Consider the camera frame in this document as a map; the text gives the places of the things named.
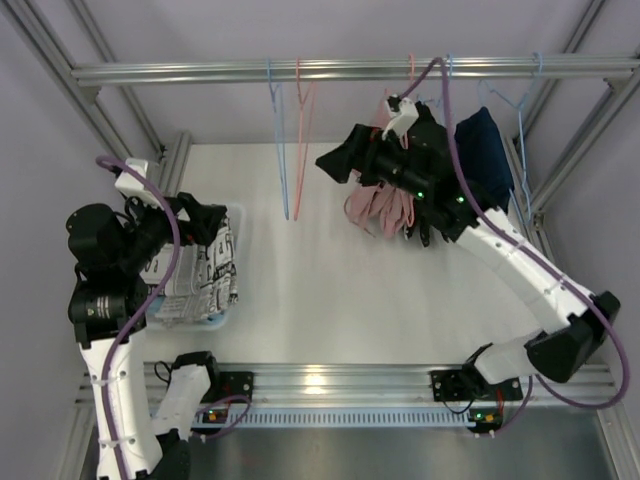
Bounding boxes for navy blue trousers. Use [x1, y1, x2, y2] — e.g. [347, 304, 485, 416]
[454, 107, 514, 213]

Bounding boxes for newspaper print trousers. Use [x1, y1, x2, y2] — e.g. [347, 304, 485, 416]
[139, 214, 240, 328]

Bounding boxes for slotted cable duct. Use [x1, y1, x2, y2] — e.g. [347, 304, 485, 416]
[193, 406, 475, 430]

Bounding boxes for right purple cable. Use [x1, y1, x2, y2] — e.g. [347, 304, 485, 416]
[399, 56, 631, 411]

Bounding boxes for pink trousers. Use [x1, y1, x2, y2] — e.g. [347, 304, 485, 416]
[343, 88, 416, 242]

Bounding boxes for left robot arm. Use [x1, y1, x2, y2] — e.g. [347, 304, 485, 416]
[66, 193, 227, 479]

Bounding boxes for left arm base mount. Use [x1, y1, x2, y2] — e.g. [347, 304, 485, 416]
[203, 371, 255, 403]

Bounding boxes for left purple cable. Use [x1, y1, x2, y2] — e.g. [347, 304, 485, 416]
[94, 155, 251, 480]

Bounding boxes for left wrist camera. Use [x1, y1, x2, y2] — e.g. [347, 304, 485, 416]
[115, 158, 160, 207]

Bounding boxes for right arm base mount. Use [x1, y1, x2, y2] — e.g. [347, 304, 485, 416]
[429, 368, 524, 403]

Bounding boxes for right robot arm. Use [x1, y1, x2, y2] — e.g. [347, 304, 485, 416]
[316, 122, 620, 385]

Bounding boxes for light blue trousers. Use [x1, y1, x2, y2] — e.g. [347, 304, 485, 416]
[147, 296, 226, 326]

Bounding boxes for aluminium hanging rail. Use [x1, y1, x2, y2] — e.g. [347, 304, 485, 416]
[71, 53, 639, 87]

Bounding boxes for white plastic basket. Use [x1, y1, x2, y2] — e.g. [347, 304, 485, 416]
[144, 200, 247, 333]

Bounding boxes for pink hanger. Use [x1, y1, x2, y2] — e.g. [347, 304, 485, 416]
[404, 53, 416, 98]
[293, 59, 317, 221]

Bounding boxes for black patterned trousers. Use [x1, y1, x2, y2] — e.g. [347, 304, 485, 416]
[405, 101, 449, 248]

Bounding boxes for purple cable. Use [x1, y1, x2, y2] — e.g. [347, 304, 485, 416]
[399, 56, 631, 411]
[94, 155, 251, 480]

